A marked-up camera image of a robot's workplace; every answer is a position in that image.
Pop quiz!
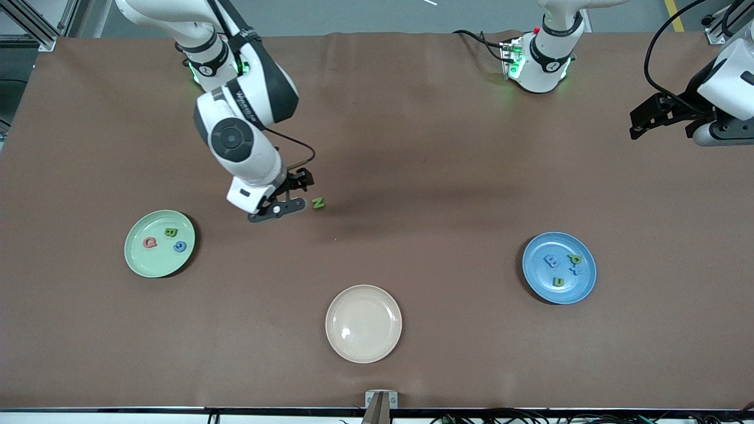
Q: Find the green plate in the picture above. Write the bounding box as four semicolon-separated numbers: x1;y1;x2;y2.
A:
124;210;196;279

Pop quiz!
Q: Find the base connector box green light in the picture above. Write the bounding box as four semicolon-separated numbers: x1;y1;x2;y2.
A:
500;37;526;80

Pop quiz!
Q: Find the beige plate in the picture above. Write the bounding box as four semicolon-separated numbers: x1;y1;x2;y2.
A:
325;284;403;364

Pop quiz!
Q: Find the aluminium frame profile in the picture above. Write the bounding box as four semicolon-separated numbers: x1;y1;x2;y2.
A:
0;0;80;52
701;0;744;45

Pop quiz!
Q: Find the brown table mat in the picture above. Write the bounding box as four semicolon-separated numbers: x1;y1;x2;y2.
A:
0;31;754;411

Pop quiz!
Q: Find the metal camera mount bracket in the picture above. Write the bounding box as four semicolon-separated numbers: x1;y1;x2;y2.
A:
361;390;399;424

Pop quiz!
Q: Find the blue plate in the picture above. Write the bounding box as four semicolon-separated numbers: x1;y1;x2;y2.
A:
522;231;597;305

